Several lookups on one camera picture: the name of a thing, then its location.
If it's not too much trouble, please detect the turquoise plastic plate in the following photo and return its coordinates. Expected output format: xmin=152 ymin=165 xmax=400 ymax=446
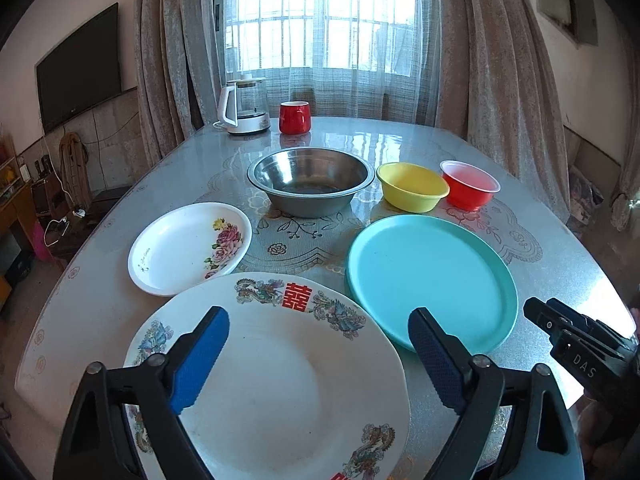
xmin=346 ymin=214 xmax=518 ymax=354

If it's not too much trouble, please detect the large white dragon plate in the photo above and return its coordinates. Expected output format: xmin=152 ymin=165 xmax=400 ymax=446
xmin=125 ymin=273 xmax=410 ymax=479

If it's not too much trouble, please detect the red plastic bowl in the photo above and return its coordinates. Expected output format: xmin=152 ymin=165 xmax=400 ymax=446
xmin=440 ymin=160 xmax=501 ymax=211

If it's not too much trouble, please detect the yellow plastic bowl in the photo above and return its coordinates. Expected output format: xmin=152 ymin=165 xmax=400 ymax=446
xmin=376 ymin=162 xmax=450 ymax=214

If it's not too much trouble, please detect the white floral plate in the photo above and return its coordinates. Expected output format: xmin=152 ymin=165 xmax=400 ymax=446
xmin=128 ymin=202 xmax=253 ymax=297

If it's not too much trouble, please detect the stainless steel bowl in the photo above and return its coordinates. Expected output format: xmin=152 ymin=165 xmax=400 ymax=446
xmin=247 ymin=146 xmax=374 ymax=219

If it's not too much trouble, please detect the wooden cabinet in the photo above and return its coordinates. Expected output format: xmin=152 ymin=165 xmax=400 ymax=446
xmin=1 ymin=133 xmax=38 ymax=308

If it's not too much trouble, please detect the wicker chair back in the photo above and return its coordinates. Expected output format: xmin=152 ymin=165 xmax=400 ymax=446
xmin=58 ymin=132 xmax=92 ymax=209

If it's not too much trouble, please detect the right beige curtain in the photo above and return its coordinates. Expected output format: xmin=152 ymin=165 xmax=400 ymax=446
xmin=435 ymin=0 xmax=570 ymax=221

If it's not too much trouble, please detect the beige curtain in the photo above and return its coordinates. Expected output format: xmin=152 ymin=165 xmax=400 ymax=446
xmin=435 ymin=0 xmax=570 ymax=221
xmin=134 ymin=0 xmax=222 ymax=166

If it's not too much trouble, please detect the red ceramic mug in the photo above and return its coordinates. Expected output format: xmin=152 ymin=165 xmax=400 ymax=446
xmin=279 ymin=101 xmax=311 ymax=136

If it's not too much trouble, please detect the white glass kettle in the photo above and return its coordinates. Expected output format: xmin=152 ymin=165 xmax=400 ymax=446
xmin=217 ymin=77 xmax=270 ymax=136

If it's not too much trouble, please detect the white sheer curtain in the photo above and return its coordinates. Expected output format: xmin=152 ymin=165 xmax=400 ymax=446
xmin=214 ymin=0 xmax=439 ymax=126

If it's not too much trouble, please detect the left beige curtain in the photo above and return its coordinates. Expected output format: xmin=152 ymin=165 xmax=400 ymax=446
xmin=134 ymin=0 xmax=222 ymax=166

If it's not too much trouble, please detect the wall electrical box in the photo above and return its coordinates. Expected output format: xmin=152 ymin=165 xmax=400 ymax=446
xmin=538 ymin=0 xmax=599 ymax=47

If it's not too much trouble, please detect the black wall television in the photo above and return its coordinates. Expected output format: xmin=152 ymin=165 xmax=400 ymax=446
xmin=36 ymin=3 xmax=122 ymax=132

